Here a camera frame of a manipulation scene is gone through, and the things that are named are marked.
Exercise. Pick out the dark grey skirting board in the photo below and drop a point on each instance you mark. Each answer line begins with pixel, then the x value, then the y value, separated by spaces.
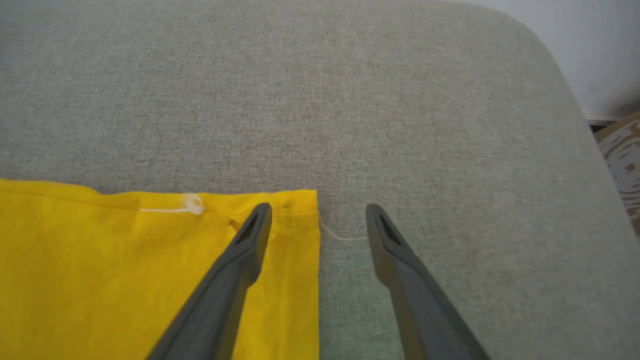
pixel 599 123

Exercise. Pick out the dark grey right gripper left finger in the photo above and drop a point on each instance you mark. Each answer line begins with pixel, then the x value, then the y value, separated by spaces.
pixel 225 295

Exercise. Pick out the brown cardboard box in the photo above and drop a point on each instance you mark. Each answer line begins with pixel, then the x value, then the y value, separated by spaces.
pixel 624 165

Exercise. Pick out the yellow garment with grey stripes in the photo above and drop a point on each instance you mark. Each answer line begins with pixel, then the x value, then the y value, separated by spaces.
pixel 100 280

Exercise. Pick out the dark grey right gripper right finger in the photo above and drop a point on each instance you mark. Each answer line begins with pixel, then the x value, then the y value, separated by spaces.
pixel 420 300

